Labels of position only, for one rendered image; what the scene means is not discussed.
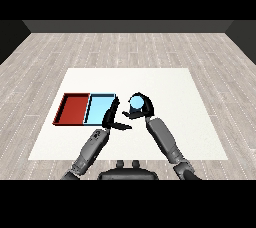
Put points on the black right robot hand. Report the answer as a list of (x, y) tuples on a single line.
[(144, 108)]

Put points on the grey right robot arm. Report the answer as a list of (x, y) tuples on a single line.
[(168, 145)]

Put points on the dark grey robot body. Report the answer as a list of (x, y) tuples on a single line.
[(127, 171)]

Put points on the light blue shallow open box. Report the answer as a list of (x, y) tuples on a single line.
[(98, 108)]

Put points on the small blue can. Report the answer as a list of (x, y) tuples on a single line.
[(136, 102)]

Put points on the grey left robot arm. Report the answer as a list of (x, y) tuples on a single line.
[(89, 152)]

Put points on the red shallow open box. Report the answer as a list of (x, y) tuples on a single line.
[(74, 108)]

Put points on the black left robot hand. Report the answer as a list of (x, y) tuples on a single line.
[(110, 116)]

